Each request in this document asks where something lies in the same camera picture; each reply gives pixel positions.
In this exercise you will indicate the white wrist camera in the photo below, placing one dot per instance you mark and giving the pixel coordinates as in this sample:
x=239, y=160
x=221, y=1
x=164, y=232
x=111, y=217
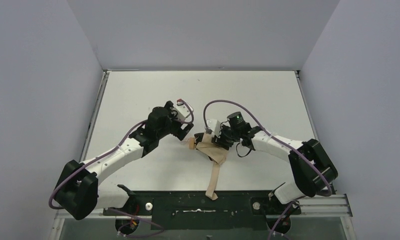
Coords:
x=184, y=112
x=213, y=127

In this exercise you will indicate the black and beige umbrella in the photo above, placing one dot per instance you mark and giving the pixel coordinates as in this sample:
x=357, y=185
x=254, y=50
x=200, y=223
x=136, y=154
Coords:
x=218, y=155

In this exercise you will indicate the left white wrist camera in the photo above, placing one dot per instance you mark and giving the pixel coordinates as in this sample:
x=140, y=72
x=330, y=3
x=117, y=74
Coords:
x=184, y=112

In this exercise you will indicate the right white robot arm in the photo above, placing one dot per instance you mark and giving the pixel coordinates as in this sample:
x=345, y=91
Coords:
x=312, y=169

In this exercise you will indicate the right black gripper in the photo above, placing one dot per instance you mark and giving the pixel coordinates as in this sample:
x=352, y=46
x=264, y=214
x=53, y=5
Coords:
x=204, y=138

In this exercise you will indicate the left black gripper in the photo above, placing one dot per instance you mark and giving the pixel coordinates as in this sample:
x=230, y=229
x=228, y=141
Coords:
x=180, y=130

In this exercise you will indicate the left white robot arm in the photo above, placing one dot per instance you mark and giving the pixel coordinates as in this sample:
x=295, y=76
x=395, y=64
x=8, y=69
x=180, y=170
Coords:
x=78, y=189

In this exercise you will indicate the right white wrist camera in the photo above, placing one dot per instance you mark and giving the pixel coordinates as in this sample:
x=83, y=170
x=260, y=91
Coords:
x=213, y=127

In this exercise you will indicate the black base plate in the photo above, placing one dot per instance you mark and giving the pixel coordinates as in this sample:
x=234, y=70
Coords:
x=192, y=210

